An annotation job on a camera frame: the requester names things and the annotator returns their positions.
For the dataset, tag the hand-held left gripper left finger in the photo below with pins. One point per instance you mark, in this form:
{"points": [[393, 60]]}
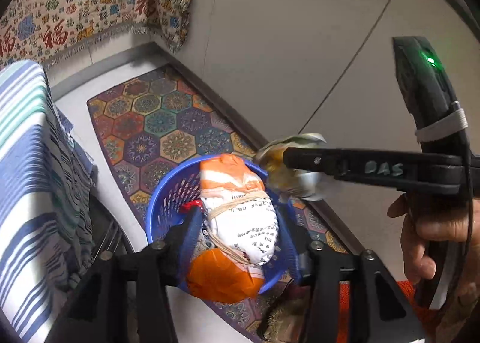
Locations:
{"points": [[192, 225]]}

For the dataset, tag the hexagon patterned floor mat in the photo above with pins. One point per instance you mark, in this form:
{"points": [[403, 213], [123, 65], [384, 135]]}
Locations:
{"points": [[168, 122]]}

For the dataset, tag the gold white wrapper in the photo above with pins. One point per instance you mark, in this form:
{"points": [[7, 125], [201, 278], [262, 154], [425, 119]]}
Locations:
{"points": [[296, 185]]}

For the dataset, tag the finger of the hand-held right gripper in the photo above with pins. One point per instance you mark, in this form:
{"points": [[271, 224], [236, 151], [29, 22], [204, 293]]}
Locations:
{"points": [[375, 168]]}

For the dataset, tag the striped tablecloth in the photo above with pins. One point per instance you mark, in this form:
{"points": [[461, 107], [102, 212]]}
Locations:
{"points": [[22, 178]]}

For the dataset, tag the blue plastic basket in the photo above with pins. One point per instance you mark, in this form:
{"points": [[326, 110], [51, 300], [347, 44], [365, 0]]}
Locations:
{"points": [[165, 200]]}

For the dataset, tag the red foil wrapper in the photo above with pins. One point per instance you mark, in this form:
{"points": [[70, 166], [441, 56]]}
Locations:
{"points": [[192, 207]]}

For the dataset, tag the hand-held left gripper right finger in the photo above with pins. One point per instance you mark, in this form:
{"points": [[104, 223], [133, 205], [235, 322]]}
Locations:
{"points": [[292, 249]]}

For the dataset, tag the brown furry thing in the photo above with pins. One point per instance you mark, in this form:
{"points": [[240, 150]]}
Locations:
{"points": [[288, 320]]}

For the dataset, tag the orange white printed packet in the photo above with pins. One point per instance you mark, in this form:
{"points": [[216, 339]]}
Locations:
{"points": [[240, 223]]}

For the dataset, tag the person's right hand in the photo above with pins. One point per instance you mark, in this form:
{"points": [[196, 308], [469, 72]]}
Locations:
{"points": [[442, 230]]}

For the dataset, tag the kitchen counter cabinet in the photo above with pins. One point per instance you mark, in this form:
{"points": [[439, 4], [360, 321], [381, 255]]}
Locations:
{"points": [[300, 47]]}

